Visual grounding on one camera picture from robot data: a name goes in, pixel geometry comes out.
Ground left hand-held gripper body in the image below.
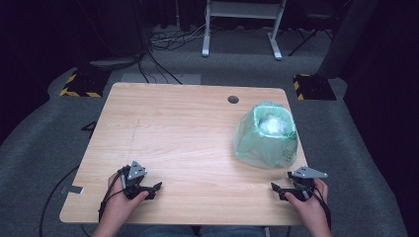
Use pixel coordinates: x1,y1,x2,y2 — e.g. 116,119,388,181
118,160,151,200

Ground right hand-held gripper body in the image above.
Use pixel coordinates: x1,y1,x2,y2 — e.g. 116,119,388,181
286,166,329,202

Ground person's right hand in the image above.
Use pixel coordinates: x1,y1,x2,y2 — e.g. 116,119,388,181
284,177,331,229

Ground person's left hand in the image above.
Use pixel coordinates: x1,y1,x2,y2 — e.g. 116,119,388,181
99,172,150,229

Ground green plastic bag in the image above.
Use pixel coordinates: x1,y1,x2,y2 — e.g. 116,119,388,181
232,100,299,170

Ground grey tape strip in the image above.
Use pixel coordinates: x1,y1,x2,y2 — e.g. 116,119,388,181
60,185,85,196

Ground white crumpled paper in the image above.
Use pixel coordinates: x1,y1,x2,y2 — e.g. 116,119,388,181
258,115,291,136

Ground person's legs in jeans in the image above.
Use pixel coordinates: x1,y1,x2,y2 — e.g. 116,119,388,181
140,224,269,237

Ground black yellow striped base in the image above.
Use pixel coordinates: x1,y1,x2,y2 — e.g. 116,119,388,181
293,73,338,102
58,68,113,99

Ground black tripod stand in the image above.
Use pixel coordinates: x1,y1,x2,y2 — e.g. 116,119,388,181
288,13,334,57

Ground dark grey column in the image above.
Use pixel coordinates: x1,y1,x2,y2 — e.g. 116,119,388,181
316,0,380,80

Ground right hand-held gripper cable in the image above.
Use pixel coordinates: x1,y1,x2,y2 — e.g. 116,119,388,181
297,180,332,231

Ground hand-held gripper cable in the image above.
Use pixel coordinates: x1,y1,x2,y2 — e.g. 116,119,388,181
98,166,130,222
297,180,332,231

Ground left hand-held gripper cable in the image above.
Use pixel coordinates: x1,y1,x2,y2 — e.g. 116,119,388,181
98,166,130,222

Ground black table bracket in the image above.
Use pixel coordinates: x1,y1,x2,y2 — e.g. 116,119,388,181
80,120,99,133

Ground black floor cable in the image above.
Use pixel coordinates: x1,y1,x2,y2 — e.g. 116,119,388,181
39,164,81,237

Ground bundle of floor cables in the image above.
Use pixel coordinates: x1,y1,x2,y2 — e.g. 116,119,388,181
144,23,211,52

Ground white metal desk frame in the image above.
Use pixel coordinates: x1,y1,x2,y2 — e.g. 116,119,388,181
201,0,289,61

